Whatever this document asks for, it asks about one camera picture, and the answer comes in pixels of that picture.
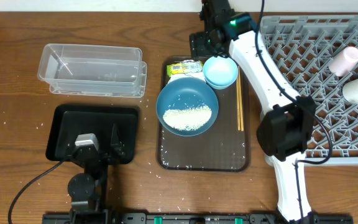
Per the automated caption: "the pink cup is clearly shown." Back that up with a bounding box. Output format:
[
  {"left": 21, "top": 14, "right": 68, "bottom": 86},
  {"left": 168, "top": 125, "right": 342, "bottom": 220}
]
[{"left": 328, "top": 47, "right": 358, "bottom": 77}]

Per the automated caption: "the light blue bowl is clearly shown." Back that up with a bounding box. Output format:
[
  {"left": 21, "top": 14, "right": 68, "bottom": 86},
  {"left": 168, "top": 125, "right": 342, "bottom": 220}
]
[{"left": 203, "top": 57, "right": 239, "bottom": 90}]

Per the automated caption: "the crumpled white paper napkin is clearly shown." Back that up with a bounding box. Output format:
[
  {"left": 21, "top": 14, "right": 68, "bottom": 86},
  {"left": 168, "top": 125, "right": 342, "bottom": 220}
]
[{"left": 168, "top": 72, "right": 206, "bottom": 83}]

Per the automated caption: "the black plastic tray bin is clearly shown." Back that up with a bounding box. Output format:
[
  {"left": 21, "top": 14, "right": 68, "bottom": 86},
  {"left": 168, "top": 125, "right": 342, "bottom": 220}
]
[{"left": 45, "top": 104, "right": 139, "bottom": 164}]

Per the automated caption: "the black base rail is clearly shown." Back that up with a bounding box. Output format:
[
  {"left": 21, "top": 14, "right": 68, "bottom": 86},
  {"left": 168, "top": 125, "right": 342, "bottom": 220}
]
[{"left": 41, "top": 211, "right": 354, "bottom": 224}]

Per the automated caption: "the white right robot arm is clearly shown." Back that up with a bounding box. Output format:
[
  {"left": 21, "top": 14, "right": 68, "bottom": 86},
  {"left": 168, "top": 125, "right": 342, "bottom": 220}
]
[{"left": 189, "top": 0, "right": 316, "bottom": 223}]

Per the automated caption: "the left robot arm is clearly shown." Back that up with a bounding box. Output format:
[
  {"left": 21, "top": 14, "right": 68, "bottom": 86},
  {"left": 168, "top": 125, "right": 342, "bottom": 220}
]
[{"left": 67, "top": 124, "right": 124, "bottom": 224}]

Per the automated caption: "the dark brown serving tray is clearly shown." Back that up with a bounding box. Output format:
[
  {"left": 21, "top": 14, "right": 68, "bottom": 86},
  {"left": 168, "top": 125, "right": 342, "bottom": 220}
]
[{"left": 157, "top": 72, "right": 251, "bottom": 172}]

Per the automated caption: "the grey dishwasher rack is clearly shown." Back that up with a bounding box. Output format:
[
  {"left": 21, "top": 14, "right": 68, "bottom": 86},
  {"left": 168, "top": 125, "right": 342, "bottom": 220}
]
[{"left": 260, "top": 15, "right": 358, "bottom": 166}]

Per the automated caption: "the dark blue plate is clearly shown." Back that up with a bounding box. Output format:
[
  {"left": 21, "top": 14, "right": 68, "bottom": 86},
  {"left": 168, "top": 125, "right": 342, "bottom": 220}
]
[{"left": 156, "top": 78, "right": 219, "bottom": 136}]

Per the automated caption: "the yellow green snack wrapper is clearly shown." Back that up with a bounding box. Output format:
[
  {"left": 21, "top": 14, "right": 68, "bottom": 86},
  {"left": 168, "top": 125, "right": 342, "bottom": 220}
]
[{"left": 167, "top": 60, "right": 203, "bottom": 77}]

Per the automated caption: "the clear plastic bin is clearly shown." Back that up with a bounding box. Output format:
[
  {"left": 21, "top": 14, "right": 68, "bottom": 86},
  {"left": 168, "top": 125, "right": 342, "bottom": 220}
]
[{"left": 37, "top": 44, "right": 147, "bottom": 98}]

